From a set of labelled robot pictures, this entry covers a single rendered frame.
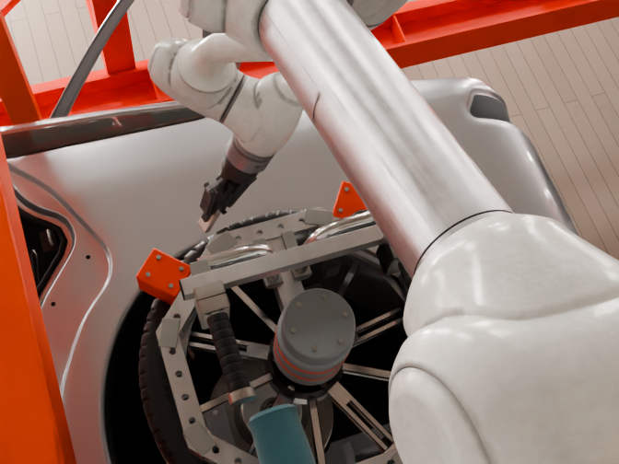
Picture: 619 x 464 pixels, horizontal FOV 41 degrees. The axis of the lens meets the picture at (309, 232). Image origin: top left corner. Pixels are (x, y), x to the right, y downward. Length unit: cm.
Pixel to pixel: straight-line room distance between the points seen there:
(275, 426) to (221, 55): 62
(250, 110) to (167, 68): 16
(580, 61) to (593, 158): 100
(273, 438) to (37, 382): 43
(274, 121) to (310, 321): 36
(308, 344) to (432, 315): 83
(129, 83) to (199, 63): 342
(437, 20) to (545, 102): 239
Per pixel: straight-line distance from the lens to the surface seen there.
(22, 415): 153
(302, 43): 82
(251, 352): 166
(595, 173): 729
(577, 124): 747
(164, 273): 160
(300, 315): 142
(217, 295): 135
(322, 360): 142
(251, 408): 208
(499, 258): 59
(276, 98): 147
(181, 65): 147
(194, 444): 151
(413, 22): 526
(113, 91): 485
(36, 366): 154
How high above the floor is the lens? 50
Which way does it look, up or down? 20 degrees up
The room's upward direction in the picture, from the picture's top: 20 degrees counter-clockwise
